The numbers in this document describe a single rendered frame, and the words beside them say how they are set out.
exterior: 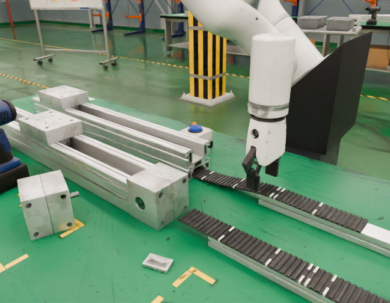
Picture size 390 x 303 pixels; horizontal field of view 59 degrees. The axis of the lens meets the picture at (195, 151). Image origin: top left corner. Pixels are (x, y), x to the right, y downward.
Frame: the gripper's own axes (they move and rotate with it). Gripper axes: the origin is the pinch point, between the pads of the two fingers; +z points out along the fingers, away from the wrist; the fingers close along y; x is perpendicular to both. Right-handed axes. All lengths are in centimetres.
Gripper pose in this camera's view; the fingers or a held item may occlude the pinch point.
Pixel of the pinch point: (262, 177)
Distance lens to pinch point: 82.1
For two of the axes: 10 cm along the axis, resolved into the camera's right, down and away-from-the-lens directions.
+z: 0.1, 9.1, 4.2
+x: -7.6, -2.7, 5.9
